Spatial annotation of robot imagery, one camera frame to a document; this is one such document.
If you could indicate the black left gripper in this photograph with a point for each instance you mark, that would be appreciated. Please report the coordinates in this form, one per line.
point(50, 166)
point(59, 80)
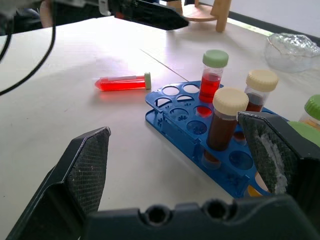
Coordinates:
point(125, 8)

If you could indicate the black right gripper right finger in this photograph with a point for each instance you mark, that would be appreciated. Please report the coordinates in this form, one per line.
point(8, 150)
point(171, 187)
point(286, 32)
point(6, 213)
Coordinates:
point(287, 150)

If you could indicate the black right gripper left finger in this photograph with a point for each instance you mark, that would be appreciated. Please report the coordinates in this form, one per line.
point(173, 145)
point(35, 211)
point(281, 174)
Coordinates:
point(75, 170)

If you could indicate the blue test tube rack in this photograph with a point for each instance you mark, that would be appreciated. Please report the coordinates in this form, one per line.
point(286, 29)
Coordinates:
point(175, 130)

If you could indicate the wooden stand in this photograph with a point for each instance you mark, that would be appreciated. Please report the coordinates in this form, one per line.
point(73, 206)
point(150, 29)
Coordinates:
point(221, 15)

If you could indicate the brown tube with cream cap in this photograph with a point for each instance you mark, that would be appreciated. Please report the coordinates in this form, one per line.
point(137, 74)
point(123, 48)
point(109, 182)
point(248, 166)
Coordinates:
point(222, 132)
point(260, 85)

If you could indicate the red tube with green cap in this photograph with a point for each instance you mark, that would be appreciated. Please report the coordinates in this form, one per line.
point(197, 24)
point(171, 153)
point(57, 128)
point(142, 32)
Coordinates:
point(211, 82)
point(120, 85)

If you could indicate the clear glass bowl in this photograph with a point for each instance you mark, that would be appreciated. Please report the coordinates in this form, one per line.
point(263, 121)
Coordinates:
point(290, 52)

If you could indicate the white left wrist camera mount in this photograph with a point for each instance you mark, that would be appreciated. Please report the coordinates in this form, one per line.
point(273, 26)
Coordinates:
point(104, 7)

